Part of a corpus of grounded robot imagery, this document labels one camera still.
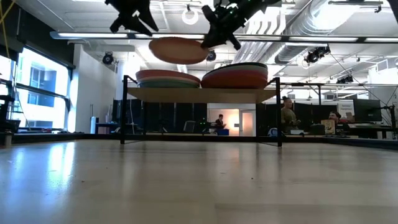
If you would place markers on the large window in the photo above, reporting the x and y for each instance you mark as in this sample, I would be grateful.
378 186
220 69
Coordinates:
43 93

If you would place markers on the white door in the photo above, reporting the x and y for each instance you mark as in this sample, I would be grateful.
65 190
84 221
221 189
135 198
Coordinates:
247 123

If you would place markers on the light pink plate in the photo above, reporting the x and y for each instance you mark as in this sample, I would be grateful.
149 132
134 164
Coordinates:
164 74

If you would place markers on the cardboard box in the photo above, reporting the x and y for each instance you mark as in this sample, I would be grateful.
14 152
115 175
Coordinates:
328 127

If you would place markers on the black partition curtain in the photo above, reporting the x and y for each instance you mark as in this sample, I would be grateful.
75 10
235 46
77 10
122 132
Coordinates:
311 113
168 115

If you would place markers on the black ceiling spotlight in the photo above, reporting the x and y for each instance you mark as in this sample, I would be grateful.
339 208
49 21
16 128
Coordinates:
211 56
344 80
315 55
108 58

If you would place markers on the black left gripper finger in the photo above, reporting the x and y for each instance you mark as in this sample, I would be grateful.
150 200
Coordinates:
117 25
144 23

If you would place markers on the silver ventilation duct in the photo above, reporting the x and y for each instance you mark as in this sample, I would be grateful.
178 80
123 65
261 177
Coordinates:
311 21

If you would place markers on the magenta plate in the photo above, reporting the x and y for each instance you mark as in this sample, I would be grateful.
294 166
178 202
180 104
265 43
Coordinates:
239 74

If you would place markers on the dark desktop monitor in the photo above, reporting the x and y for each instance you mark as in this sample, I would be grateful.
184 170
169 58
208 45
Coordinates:
367 110

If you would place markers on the person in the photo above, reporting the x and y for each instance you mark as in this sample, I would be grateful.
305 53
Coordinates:
335 117
220 123
288 116

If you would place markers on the blue bin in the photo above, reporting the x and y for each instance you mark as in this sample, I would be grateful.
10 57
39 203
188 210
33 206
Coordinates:
223 132

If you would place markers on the dark office desk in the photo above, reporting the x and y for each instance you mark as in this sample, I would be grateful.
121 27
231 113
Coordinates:
373 127

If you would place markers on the white wall poster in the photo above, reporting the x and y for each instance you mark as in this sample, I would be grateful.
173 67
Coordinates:
345 107

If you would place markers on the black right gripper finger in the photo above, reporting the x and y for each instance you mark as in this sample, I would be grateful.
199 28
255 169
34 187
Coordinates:
235 42
214 39

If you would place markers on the black aluminium table frame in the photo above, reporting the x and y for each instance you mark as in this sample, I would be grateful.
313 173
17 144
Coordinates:
77 137

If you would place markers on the black ceiling track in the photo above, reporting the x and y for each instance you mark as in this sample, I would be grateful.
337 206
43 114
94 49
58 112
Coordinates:
354 2

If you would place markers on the white round device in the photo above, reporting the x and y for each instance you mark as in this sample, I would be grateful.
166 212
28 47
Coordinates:
273 132

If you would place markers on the long linear ceiling light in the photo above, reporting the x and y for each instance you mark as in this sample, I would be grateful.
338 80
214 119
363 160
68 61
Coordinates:
93 35

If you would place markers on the tan brown plate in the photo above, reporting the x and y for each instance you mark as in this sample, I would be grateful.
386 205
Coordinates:
177 51

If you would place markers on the wooden shelf with black legs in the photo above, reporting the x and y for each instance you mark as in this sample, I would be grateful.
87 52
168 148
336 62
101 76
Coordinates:
199 95

